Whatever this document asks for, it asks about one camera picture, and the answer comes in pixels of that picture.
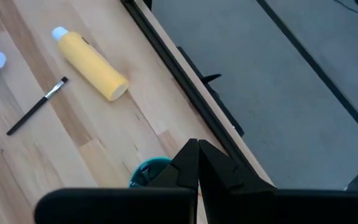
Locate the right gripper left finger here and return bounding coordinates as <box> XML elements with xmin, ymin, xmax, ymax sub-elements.
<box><xmin>34</xmin><ymin>138</ymin><xmax>200</xmax><ymax>224</ymax></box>

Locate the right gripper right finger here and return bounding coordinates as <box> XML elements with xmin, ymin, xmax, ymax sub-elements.
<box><xmin>198</xmin><ymin>139</ymin><xmax>358</xmax><ymax>224</ymax></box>

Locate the thin black paint brush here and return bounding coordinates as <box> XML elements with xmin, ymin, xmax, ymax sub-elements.
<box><xmin>6</xmin><ymin>77</ymin><xmax>69</xmax><ymax>136</ymax></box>

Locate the yellow paint bottle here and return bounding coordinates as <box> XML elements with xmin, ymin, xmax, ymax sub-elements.
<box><xmin>51</xmin><ymin>26</ymin><xmax>129</xmax><ymax>102</ymax></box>

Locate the teal plastic cup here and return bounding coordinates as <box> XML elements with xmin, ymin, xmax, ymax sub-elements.
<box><xmin>128</xmin><ymin>157</ymin><xmax>173</xmax><ymax>189</ymax></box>

